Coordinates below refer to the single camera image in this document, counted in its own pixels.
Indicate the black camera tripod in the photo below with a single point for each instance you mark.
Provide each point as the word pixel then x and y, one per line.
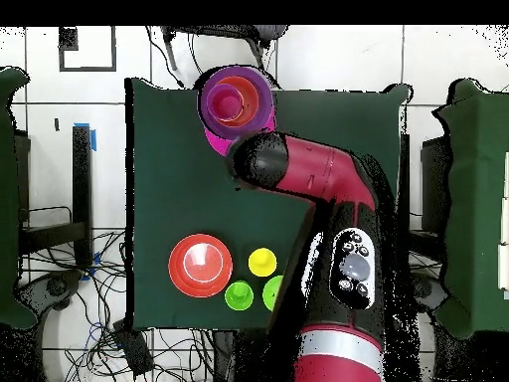
pixel 254 34

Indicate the pink plastic bowl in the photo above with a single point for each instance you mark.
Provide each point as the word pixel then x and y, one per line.
pixel 216 143

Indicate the large red-orange plastic bowl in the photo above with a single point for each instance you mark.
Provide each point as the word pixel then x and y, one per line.
pixel 199 264

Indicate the black chair base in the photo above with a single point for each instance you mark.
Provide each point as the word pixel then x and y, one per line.
pixel 51 286

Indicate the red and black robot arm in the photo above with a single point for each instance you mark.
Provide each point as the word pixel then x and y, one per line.
pixel 326 171

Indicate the small red-orange plastic bowl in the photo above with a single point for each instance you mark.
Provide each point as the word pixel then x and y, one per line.
pixel 250 101

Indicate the yellow plastic cup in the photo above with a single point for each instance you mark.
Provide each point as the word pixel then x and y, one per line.
pixel 262 262

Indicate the blue tape strip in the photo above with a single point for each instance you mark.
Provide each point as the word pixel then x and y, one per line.
pixel 94 141

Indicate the dark green tablecloth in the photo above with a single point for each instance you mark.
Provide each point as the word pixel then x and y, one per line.
pixel 179 191

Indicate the green cloth side table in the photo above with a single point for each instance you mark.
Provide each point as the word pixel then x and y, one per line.
pixel 8 199
pixel 477 199

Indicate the purple plastic cup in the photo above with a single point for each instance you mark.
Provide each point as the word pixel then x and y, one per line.
pixel 224 103

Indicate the small green plastic bowl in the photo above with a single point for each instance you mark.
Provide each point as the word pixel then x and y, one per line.
pixel 272 292

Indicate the black power box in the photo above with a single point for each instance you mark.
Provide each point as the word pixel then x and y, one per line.
pixel 133 350

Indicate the green plastic cup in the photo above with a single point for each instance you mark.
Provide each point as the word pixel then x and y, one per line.
pixel 238 296

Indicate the purple plastic bowl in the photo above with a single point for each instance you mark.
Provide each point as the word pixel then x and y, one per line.
pixel 264 115

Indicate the black metal stand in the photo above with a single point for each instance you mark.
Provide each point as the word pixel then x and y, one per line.
pixel 413 238
pixel 81 179

